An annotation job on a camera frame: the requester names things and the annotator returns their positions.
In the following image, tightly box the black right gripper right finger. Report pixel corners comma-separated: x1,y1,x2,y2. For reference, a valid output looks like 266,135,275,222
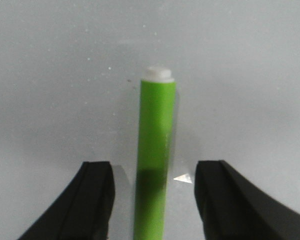
194,160,300,240

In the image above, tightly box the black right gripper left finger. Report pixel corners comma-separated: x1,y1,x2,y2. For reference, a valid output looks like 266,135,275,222
20,161,115,240

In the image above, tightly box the green highlighter pen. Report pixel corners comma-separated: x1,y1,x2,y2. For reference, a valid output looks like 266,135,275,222
133,66,176,240

